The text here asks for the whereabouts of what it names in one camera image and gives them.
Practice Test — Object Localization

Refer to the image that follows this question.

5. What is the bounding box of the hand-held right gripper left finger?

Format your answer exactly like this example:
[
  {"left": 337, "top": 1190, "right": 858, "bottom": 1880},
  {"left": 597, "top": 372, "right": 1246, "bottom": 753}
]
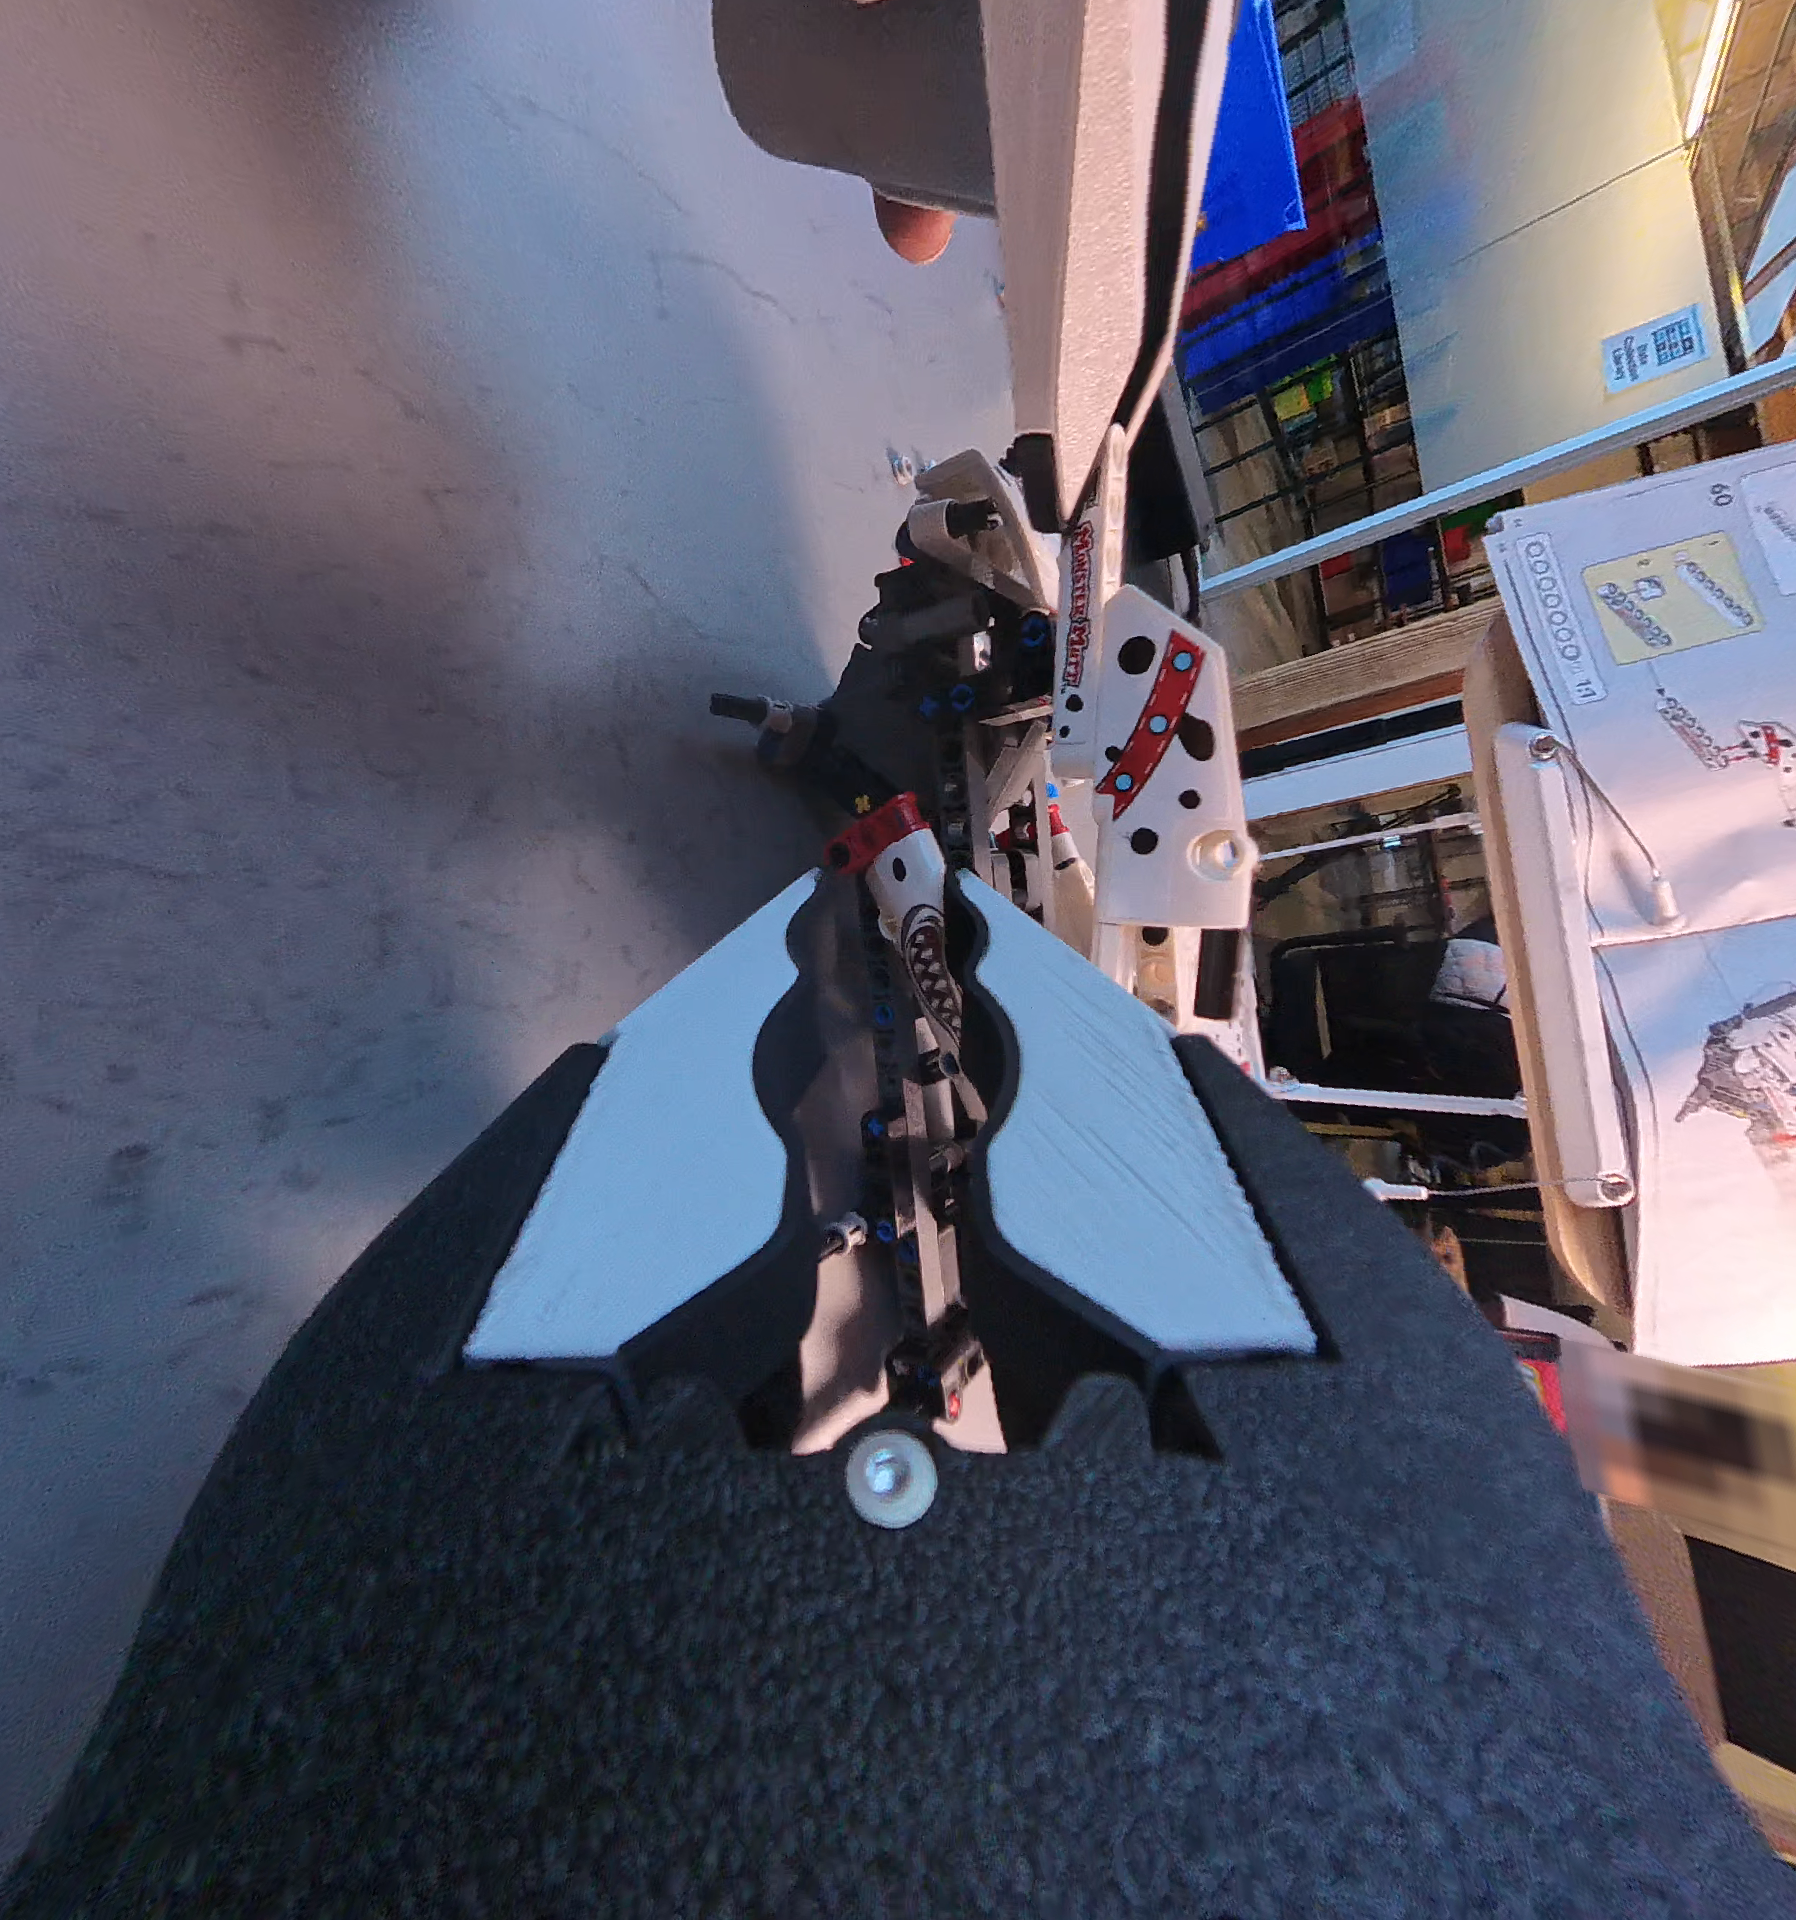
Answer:
[{"left": 464, "top": 868, "right": 842, "bottom": 1369}]

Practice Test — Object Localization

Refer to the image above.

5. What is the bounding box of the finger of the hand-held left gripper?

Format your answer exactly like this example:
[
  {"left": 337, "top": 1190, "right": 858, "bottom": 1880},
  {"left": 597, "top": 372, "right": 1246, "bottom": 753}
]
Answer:
[{"left": 976, "top": 0, "right": 1241, "bottom": 597}]

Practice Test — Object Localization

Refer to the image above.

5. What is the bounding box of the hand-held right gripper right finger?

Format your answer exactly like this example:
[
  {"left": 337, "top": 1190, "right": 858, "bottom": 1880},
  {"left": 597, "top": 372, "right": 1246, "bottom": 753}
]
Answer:
[{"left": 960, "top": 875, "right": 1318, "bottom": 1367}]

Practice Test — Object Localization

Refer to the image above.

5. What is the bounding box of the white toy truck chassis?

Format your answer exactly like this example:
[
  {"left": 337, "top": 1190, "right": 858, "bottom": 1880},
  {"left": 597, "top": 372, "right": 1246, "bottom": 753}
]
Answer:
[{"left": 708, "top": 449, "right": 1266, "bottom": 1449}]

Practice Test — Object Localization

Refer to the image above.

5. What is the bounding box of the white beam with red label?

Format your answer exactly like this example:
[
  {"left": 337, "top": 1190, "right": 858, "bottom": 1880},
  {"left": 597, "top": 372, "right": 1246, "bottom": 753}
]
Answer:
[{"left": 1055, "top": 511, "right": 1113, "bottom": 698}]

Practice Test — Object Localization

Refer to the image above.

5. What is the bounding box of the white spotted toy brick assembly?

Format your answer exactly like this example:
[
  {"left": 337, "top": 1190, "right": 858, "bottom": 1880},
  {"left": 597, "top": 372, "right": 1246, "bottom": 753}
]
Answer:
[{"left": 1049, "top": 583, "right": 1260, "bottom": 930}]

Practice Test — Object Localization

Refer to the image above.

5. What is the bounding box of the grey desk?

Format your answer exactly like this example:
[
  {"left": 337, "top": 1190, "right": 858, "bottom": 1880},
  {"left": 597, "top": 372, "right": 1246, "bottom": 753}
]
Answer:
[{"left": 0, "top": 0, "right": 1216, "bottom": 1833}]

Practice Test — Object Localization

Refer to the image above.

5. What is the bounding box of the blue plastic bin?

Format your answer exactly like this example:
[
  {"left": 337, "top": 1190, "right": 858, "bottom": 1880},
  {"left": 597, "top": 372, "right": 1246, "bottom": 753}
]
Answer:
[{"left": 1191, "top": 0, "right": 1318, "bottom": 282}]

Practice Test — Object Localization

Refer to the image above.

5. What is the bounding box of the Lego instruction booklet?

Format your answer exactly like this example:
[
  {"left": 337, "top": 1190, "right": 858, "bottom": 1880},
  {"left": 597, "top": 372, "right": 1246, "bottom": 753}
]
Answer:
[{"left": 1488, "top": 435, "right": 1796, "bottom": 1369}]

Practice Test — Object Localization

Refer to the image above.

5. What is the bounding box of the black wire rack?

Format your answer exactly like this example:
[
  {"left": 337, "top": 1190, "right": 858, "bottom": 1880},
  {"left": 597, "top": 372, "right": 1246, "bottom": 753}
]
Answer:
[{"left": 1179, "top": 89, "right": 1449, "bottom": 654}]

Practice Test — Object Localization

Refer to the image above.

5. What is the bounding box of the white thin cable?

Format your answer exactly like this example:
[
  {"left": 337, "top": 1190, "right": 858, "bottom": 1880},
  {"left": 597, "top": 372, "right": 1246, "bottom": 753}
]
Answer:
[{"left": 1536, "top": 733, "right": 1686, "bottom": 930}]

